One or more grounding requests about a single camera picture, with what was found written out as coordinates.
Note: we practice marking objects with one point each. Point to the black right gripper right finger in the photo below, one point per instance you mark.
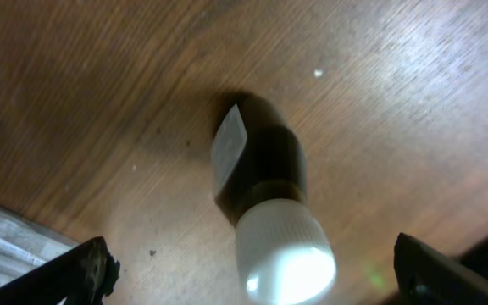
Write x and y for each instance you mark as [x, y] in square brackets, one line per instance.
[425, 276]

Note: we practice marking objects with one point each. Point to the dark bottle white cap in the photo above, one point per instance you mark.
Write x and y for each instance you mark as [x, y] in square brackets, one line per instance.
[283, 255]

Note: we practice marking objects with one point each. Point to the clear plastic container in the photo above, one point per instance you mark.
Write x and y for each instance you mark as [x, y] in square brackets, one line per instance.
[25, 245]

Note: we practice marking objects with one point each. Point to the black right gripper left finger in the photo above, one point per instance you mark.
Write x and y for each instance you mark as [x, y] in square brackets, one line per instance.
[85, 275]

